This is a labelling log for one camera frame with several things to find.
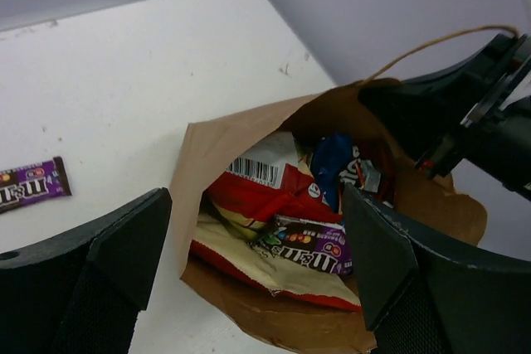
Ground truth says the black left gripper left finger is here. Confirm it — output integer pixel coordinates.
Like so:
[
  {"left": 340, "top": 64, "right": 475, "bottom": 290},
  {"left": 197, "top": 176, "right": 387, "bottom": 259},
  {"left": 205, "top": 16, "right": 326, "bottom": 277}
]
[{"left": 1, "top": 188, "right": 172, "bottom": 353}]

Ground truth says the red snack bag with barcode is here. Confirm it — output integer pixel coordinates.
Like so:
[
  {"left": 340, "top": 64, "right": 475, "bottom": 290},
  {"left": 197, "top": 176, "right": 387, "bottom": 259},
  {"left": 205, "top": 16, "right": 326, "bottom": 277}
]
[{"left": 206, "top": 132, "right": 341, "bottom": 231}]

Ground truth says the brown m&m's packet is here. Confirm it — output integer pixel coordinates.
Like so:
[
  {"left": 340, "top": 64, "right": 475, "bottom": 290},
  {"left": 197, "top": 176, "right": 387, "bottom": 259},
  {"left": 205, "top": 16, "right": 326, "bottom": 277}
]
[
  {"left": 253, "top": 215, "right": 353, "bottom": 275},
  {"left": 1, "top": 157, "right": 72, "bottom": 213}
]

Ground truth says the blue snack packet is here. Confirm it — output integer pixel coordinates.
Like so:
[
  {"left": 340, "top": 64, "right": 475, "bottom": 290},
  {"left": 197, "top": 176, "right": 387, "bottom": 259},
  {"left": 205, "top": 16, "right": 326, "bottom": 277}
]
[{"left": 310, "top": 133, "right": 385, "bottom": 212}]

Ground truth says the brown M&M's packet front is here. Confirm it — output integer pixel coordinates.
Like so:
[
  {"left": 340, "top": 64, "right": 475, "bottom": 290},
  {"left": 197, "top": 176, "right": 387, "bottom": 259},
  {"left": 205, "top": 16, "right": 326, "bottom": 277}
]
[{"left": 253, "top": 215, "right": 353, "bottom": 275}]

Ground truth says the red and beige snack bag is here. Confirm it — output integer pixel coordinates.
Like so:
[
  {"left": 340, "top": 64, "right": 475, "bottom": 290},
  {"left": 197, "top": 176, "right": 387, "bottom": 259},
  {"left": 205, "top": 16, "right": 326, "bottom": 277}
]
[{"left": 190, "top": 200, "right": 361, "bottom": 312}]

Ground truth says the brown paper bag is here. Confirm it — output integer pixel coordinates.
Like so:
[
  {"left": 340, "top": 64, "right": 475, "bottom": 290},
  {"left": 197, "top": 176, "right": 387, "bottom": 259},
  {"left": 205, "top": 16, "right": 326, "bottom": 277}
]
[{"left": 170, "top": 73, "right": 487, "bottom": 353}]

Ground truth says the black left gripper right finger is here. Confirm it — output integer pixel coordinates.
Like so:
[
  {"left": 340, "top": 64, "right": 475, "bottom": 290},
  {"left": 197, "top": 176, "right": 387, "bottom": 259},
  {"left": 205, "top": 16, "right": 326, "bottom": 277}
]
[{"left": 343, "top": 186, "right": 530, "bottom": 353}]

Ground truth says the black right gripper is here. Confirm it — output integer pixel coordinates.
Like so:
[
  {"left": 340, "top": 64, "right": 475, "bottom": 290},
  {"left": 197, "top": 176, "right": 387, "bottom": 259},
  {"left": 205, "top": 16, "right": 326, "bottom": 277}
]
[{"left": 358, "top": 34, "right": 530, "bottom": 198}]

